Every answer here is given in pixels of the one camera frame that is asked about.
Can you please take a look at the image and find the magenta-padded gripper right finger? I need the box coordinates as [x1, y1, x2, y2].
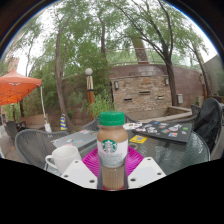
[124, 146, 168, 190]

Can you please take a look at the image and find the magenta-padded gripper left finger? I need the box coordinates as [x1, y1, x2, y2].
[60, 147, 103, 191]

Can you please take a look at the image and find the green-capped coffee drink bottle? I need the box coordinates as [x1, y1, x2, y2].
[96, 111, 129, 191]

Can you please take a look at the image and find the white ceramic mug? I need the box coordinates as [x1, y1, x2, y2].
[44, 145, 83, 175]

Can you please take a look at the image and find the small yellow card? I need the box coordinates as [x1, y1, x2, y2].
[129, 134, 148, 145]

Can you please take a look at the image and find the grey laptop with stickers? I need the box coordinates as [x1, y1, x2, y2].
[51, 129, 99, 149]

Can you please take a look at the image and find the black laptop with stickers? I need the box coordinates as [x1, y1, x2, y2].
[132, 120, 193, 144]

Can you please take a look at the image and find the white sticker sheet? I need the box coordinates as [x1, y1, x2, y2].
[122, 122, 143, 131]

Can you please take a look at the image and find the grey wicker chair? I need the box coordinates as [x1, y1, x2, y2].
[14, 128, 69, 168]
[82, 113, 139, 132]
[189, 103, 224, 158]

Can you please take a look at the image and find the blue and yellow striped cone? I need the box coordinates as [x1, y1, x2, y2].
[59, 113, 69, 132]

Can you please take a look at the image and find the green plant in blue pot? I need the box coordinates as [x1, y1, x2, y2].
[88, 89, 114, 118]

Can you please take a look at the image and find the black jacket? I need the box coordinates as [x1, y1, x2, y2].
[193, 97, 224, 153]

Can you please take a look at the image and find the group of dark patio chairs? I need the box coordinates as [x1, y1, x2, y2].
[3, 120, 27, 139]

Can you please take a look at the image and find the orange patio umbrella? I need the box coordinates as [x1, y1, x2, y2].
[0, 69, 53, 133]

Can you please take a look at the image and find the globe-topped lamp post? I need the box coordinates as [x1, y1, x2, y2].
[84, 67, 96, 106]

